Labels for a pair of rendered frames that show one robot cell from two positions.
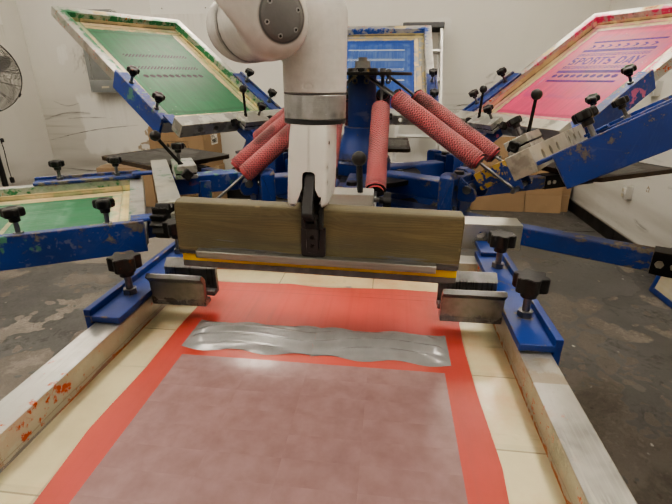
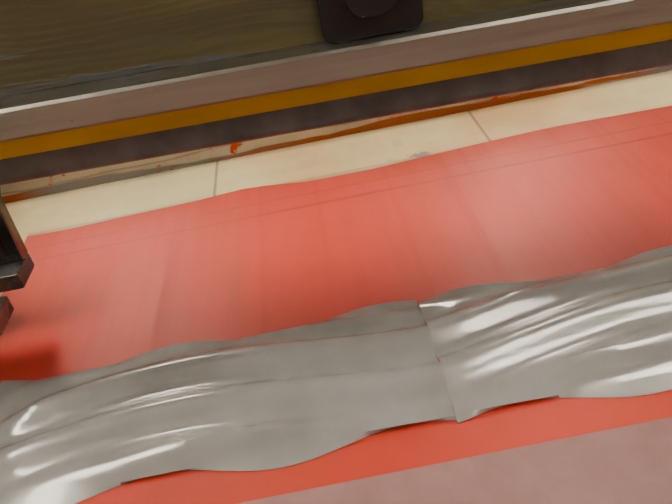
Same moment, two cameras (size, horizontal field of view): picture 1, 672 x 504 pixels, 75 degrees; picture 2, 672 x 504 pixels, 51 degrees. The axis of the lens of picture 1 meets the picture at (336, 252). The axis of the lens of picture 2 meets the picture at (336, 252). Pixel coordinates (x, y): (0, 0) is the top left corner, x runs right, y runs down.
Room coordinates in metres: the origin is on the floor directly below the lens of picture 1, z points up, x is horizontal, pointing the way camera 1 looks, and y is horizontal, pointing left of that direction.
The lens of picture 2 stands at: (0.31, 0.08, 1.14)
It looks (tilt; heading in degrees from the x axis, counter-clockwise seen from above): 33 degrees down; 353
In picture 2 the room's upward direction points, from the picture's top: 11 degrees counter-clockwise
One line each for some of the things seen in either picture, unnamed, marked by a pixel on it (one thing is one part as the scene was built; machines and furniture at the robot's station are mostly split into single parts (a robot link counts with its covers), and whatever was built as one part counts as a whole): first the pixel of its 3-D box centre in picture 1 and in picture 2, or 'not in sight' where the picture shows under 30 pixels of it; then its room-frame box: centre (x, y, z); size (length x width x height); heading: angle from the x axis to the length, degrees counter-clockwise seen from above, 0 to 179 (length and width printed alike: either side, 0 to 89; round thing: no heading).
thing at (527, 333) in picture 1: (507, 303); not in sight; (0.58, -0.26, 0.98); 0.30 x 0.05 x 0.07; 173
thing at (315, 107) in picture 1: (316, 105); not in sight; (0.56, 0.02, 1.26); 0.09 x 0.07 x 0.03; 173
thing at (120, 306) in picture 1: (160, 284); not in sight; (0.65, 0.29, 0.98); 0.30 x 0.05 x 0.07; 173
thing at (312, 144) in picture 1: (315, 156); not in sight; (0.55, 0.03, 1.20); 0.10 x 0.07 x 0.11; 173
